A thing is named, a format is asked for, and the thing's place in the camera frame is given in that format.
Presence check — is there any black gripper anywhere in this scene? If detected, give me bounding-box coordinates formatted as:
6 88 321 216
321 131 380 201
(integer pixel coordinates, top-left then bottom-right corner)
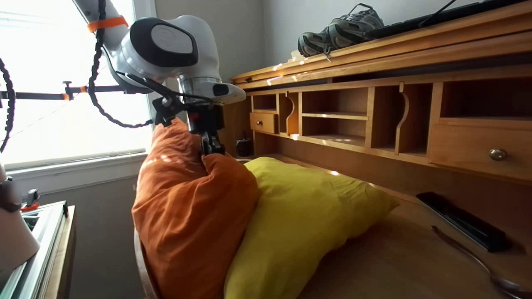
186 103 226 158

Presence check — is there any orange cloth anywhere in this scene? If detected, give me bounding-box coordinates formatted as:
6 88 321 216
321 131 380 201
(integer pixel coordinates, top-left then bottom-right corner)
131 118 261 299

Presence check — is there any black round cup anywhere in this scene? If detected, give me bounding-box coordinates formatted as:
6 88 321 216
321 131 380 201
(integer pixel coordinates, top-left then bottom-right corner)
234 134 256 158

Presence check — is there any wooden desk drawer with knob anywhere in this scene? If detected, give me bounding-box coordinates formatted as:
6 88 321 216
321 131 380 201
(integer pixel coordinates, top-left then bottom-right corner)
247 110 279 136
429 116 532 183

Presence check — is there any yellow cloth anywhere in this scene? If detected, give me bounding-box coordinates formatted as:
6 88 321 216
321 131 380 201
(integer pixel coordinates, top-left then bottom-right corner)
222 154 399 299

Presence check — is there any blue grey sneaker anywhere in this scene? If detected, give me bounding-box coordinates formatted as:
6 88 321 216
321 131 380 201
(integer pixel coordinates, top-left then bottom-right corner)
296 18 355 58
331 2 385 43

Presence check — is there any wooden roll-top desk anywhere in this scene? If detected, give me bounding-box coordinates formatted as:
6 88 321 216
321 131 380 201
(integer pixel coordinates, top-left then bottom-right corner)
221 0 532 299

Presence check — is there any small black red clamp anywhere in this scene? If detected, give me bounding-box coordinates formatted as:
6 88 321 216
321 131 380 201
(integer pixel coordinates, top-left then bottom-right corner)
20 188 41 214

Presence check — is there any bright window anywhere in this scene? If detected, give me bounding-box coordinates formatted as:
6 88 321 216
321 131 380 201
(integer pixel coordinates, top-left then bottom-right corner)
0 0 159 168

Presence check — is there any white rounded housing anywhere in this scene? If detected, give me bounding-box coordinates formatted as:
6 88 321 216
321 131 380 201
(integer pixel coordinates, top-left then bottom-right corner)
0 163 41 279

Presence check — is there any black remote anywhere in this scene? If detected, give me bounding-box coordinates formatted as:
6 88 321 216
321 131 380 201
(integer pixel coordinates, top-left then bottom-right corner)
415 191 513 254

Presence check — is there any metal spoon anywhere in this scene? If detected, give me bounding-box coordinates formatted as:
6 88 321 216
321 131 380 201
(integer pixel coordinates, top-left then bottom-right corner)
430 224 532 297

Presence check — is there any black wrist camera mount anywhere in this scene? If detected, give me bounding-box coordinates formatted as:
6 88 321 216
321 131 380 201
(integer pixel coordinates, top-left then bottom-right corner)
151 95 189 126

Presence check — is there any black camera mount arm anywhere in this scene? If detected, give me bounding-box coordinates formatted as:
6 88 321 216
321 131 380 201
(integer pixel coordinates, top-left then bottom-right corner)
0 80 138 103

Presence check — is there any grey metal rail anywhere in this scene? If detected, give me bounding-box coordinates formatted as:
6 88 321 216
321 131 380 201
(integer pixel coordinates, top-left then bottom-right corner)
0 199 78 299

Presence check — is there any black device with cable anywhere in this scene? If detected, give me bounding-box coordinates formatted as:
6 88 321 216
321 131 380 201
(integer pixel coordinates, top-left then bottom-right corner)
367 0 532 41

